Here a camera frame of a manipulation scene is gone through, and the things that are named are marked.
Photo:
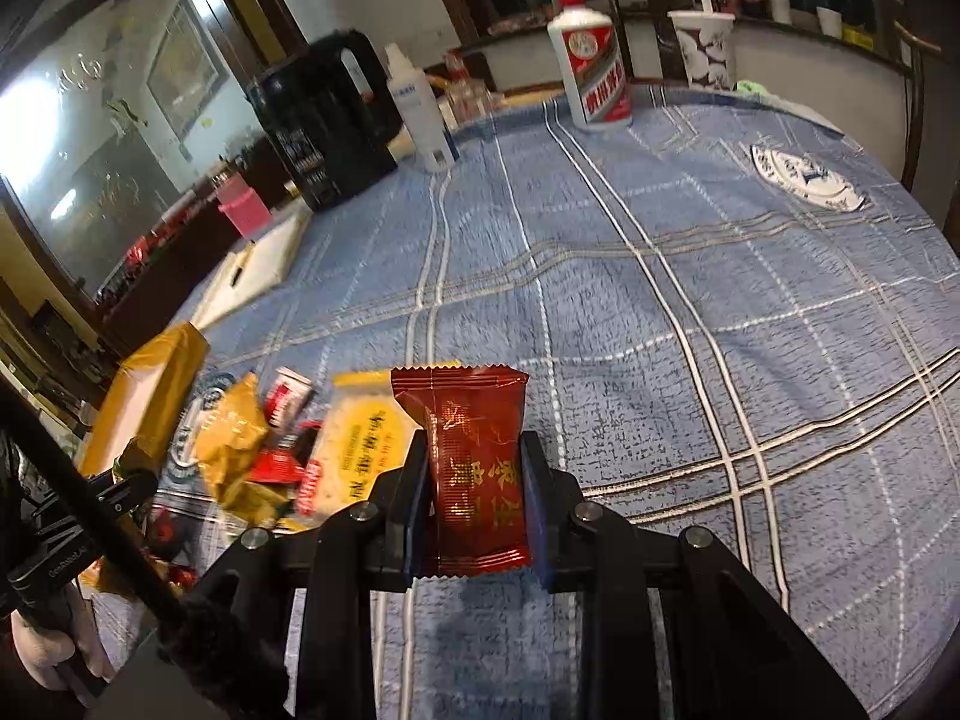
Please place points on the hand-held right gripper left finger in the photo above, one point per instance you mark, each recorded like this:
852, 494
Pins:
416, 502

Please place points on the red and black snack packet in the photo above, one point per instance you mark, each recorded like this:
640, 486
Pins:
277, 465

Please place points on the black electric kettle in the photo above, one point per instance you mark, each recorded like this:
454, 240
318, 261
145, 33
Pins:
322, 127

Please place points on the framed wall picture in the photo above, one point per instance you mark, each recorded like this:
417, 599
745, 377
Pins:
184, 67

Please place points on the dark red snack packet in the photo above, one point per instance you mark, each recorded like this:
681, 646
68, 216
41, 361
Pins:
472, 465

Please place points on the white spray bottle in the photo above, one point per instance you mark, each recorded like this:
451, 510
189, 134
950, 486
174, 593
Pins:
420, 112

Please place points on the white notebook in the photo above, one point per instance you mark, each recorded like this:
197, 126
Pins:
262, 259

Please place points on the patterned paper cup with straw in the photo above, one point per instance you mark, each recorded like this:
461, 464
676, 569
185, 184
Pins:
703, 49

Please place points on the small white cup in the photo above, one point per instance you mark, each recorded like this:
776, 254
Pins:
829, 21

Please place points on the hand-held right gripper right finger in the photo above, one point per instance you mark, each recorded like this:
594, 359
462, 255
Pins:
536, 510

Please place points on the gold snack packet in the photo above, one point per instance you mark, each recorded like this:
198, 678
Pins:
232, 442

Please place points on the dark wooden side table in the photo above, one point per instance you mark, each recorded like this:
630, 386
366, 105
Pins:
645, 30

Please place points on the red and white snack packet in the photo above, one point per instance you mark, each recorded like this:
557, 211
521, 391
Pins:
289, 394

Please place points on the yellow cracker packet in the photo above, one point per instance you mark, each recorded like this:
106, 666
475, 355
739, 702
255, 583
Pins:
360, 435

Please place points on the dark wooden cabinet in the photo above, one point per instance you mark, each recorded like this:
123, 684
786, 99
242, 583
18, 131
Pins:
187, 255

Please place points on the wooden chair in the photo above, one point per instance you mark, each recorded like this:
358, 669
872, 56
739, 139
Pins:
916, 75

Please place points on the green cloth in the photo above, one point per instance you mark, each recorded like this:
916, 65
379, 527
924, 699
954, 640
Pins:
752, 88

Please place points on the gold cardboard box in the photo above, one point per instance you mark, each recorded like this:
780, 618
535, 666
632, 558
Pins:
161, 360

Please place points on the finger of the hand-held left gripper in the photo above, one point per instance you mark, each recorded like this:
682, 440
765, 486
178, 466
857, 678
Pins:
126, 493

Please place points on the white liquor bottle red label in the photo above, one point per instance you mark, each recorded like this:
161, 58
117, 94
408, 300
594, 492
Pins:
592, 67

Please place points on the glass partition window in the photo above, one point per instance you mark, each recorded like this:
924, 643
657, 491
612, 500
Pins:
75, 150

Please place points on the person's left hand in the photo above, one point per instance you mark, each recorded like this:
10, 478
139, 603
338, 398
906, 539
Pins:
56, 645

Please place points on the pink water bottle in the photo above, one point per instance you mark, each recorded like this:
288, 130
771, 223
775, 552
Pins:
241, 206

